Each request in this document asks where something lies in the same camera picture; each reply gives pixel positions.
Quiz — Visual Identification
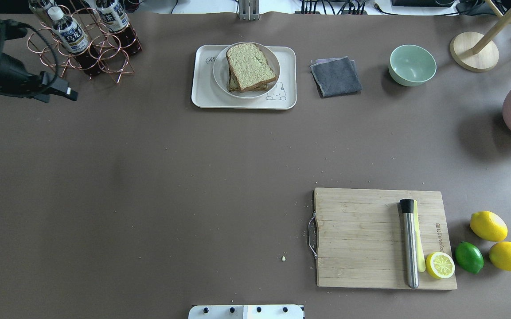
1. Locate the wooden mug tree stand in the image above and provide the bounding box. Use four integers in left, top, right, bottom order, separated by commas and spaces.
449, 0, 511, 72

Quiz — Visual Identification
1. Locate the green lime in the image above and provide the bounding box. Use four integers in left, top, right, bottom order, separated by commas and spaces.
454, 241, 484, 274

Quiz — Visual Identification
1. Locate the steel handled knife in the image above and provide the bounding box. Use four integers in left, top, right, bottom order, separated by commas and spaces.
399, 198, 419, 289

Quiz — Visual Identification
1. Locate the aluminium frame post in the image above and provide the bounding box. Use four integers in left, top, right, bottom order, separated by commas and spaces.
238, 0, 260, 21

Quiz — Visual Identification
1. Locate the tea bottle back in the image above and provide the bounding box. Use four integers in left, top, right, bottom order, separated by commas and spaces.
28, 0, 56, 27

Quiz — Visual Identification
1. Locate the copper wire bottle rack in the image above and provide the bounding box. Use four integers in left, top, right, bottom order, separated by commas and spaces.
27, 0, 142, 83

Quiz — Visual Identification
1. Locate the toast slice on plate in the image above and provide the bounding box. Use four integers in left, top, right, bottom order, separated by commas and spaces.
228, 67, 268, 92

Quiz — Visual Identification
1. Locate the bread slice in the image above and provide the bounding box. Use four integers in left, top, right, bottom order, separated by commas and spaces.
226, 43, 278, 93

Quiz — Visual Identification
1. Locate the green ceramic bowl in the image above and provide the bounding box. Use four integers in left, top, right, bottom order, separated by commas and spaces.
388, 44, 437, 87

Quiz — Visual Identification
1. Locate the cream rabbit tray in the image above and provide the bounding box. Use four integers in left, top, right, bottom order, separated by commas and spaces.
191, 42, 296, 110

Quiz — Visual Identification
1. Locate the wooden cutting board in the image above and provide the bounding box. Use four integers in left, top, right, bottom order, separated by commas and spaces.
314, 187, 452, 289

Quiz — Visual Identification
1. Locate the grey folded cloth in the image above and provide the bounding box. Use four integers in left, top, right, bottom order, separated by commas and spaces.
310, 56, 363, 97

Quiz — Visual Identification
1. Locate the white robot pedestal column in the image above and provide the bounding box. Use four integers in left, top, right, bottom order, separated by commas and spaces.
188, 303, 305, 319

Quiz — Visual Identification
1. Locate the half lemon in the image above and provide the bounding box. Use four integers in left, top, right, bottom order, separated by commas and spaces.
425, 252, 455, 279

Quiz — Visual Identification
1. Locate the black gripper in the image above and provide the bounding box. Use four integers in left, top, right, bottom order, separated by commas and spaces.
0, 53, 78, 102

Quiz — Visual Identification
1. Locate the whole yellow lemon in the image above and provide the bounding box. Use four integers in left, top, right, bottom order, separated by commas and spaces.
469, 211, 508, 242

